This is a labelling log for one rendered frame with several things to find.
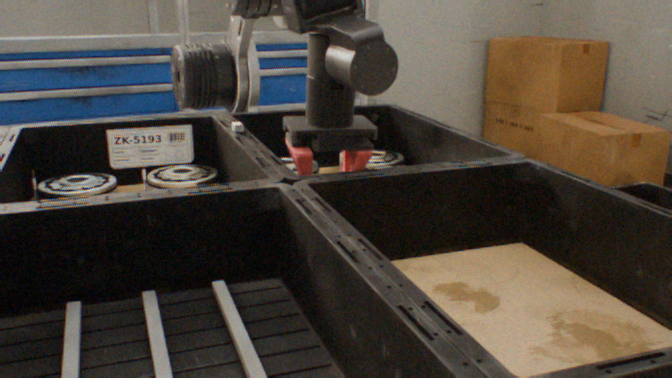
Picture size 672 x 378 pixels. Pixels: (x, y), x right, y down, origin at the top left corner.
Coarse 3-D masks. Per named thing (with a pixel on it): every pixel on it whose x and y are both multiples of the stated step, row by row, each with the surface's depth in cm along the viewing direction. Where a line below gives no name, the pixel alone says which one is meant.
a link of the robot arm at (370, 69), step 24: (288, 0) 70; (360, 0) 72; (288, 24) 73; (312, 24) 70; (336, 24) 68; (360, 24) 67; (336, 48) 68; (360, 48) 65; (384, 48) 66; (336, 72) 68; (360, 72) 66; (384, 72) 67
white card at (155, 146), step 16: (144, 128) 99; (160, 128) 100; (176, 128) 101; (112, 144) 99; (128, 144) 99; (144, 144) 100; (160, 144) 101; (176, 144) 102; (192, 144) 103; (112, 160) 99; (128, 160) 100; (144, 160) 101; (160, 160) 102; (176, 160) 102; (192, 160) 103
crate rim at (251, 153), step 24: (120, 120) 99; (144, 120) 99; (168, 120) 100; (192, 120) 102; (216, 120) 99; (240, 144) 84; (0, 168) 73; (264, 168) 73; (144, 192) 64; (168, 192) 65
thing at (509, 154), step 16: (256, 112) 105; (272, 112) 106; (288, 112) 106; (304, 112) 107; (400, 112) 107; (448, 128) 93; (256, 144) 84; (480, 144) 85; (496, 144) 84; (272, 160) 76; (480, 160) 76; (496, 160) 76; (288, 176) 70; (304, 176) 70; (320, 176) 70; (336, 176) 70
